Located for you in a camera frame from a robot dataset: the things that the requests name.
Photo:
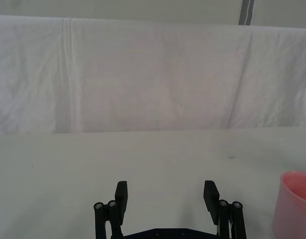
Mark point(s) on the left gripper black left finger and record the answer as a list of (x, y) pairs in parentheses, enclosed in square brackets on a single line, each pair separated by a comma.
[(121, 199)]

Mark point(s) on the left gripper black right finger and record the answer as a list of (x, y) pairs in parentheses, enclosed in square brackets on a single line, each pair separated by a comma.
[(210, 199)]

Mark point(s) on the white table cloth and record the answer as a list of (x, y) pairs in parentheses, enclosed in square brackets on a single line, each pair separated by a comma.
[(148, 159)]

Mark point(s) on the pink cup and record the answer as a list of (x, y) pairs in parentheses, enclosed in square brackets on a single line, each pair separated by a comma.
[(295, 211)]

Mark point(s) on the white curtain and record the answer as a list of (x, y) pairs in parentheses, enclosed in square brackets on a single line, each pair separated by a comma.
[(148, 74)]

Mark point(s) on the grey striped post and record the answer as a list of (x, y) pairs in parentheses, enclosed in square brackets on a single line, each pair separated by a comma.
[(245, 12)]

